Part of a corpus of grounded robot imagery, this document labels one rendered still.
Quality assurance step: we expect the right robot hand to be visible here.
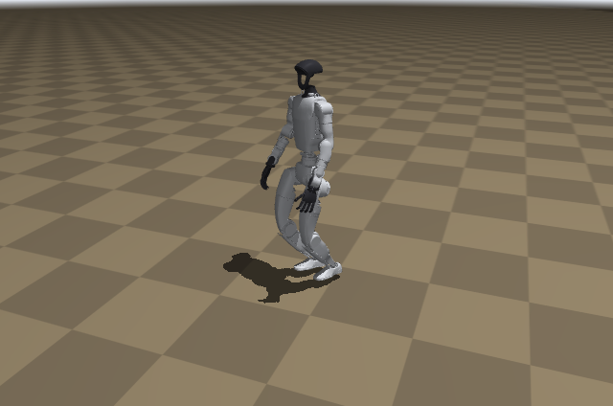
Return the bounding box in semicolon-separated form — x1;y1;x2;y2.
261;156;275;190

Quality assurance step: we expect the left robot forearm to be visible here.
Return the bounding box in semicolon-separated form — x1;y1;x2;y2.
310;141;332;188

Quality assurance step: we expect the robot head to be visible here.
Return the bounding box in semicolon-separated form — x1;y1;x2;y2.
294;59;323;98

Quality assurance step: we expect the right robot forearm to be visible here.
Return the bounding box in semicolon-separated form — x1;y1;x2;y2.
267;132;289;165

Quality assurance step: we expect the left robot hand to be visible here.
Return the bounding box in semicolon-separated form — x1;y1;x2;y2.
294;177;321;213

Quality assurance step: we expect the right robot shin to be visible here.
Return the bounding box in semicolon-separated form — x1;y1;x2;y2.
278;230;317;260

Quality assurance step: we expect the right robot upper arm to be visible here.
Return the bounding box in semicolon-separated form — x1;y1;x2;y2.
282;96;295;139

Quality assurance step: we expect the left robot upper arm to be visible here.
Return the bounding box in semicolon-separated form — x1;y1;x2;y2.
314;101;334;151

